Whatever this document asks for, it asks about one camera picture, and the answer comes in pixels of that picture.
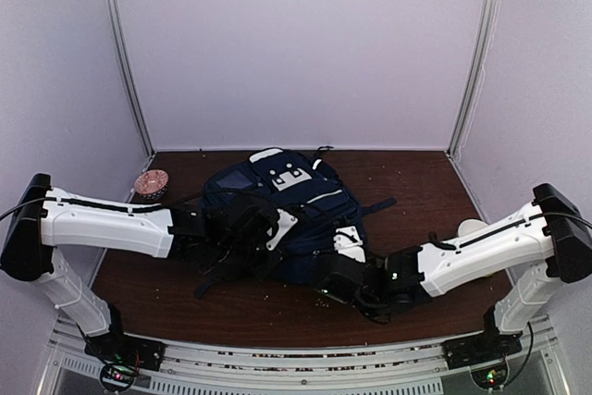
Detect right aluminium corner post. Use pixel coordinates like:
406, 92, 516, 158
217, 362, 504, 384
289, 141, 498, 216
447, 0, 500, 162

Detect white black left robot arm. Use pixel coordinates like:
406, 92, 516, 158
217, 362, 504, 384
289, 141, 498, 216
1, 174, 298, 362

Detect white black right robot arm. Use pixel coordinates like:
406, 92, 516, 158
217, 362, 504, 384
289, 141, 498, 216
311, 183, 591, 360

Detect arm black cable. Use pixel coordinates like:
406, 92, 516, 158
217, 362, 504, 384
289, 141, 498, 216
427, 212, 592, 253
0, 189, 362, 253

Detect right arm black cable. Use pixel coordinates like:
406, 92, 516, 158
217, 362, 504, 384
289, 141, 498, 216
427, 212, 592, 253

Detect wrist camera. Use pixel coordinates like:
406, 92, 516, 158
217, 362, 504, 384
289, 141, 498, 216
265, 208, 299, 252
333, 226, 366, 264

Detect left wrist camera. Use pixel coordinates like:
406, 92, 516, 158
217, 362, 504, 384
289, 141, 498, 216
265, 208, 299, 252

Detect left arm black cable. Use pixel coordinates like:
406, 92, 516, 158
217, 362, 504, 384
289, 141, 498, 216
0, 189, 362, 253

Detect aluminium front rail frame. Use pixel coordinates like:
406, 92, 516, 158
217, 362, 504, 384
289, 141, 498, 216
36, 314, 574, 395

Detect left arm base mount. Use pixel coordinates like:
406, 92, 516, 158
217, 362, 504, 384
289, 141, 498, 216
79, 319, 166, 394

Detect left aluminium corner post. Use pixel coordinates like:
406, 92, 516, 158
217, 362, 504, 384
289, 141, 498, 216
105, 0, 155, 158

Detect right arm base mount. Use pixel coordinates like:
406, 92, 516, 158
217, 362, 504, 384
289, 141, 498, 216
442, 308, 534, 392

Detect red white patterned bowl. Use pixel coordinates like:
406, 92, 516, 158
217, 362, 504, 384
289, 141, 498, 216
133, 169, 169, 200

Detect aluminium corner post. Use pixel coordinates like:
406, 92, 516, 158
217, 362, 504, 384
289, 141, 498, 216
447, 0, 500, 162
105, 0, 155, 158

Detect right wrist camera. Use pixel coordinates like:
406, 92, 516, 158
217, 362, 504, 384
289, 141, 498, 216
333, 226, 366, 264

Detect navy blue student backpack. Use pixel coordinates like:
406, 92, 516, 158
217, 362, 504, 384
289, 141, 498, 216
194, 147, 397, 287

